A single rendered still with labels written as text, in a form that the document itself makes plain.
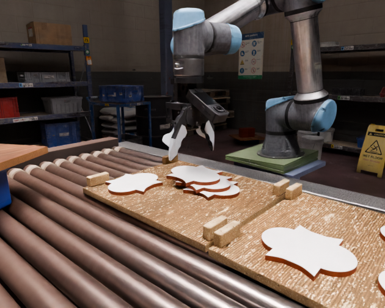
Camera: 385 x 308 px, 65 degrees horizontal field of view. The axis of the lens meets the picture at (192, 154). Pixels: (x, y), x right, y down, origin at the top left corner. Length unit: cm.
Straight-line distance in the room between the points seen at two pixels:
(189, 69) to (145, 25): 573
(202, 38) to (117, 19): 540
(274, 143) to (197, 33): 63
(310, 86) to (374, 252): 66
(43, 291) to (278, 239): 37
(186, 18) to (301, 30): 47
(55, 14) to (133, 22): 144
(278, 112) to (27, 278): 96
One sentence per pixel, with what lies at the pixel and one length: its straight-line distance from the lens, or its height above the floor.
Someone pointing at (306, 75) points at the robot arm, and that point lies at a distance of 111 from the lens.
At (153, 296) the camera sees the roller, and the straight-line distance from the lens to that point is 47.
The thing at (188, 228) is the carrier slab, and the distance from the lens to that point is 59.
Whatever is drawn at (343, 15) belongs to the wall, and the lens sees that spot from 577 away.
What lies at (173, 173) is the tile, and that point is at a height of 97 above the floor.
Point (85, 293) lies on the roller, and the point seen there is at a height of 92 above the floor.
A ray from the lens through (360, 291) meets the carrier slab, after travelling 50.
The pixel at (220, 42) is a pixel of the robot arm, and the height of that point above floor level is 129.
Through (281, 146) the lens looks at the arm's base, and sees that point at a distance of 122.
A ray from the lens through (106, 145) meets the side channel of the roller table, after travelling 131.
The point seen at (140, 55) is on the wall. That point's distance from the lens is 631.
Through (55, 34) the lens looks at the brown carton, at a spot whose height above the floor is 174.
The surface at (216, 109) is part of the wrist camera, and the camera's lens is 70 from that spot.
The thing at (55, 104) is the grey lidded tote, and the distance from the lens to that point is 486.
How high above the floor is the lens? 122
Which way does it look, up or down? 15 degrees down
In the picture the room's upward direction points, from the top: straight up
